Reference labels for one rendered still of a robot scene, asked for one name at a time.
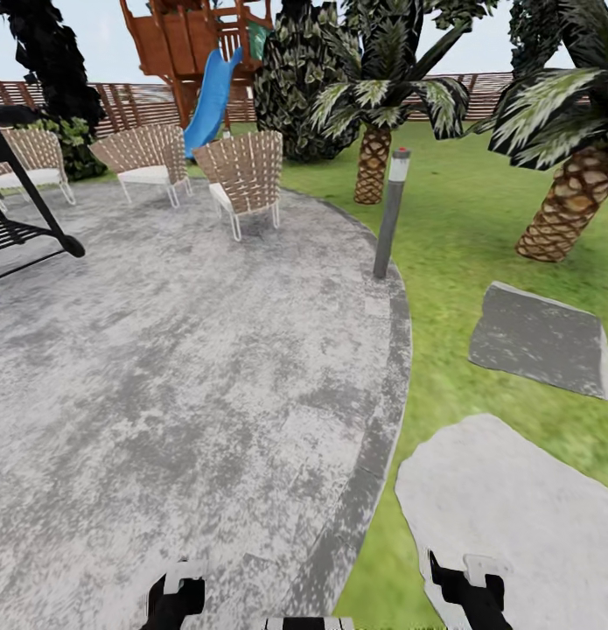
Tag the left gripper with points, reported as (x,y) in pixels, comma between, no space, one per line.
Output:
(189,600)

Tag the charcoal grill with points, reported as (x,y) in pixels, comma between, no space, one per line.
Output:
(17,113)

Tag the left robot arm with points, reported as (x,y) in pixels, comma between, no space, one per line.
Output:
(180,593)

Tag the garden chair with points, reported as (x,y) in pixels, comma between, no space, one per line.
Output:
(244,171)
(39,154)
(150,154)

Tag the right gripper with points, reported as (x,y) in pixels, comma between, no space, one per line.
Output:
(456,589)

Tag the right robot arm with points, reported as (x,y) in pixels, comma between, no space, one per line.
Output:
(478,589)

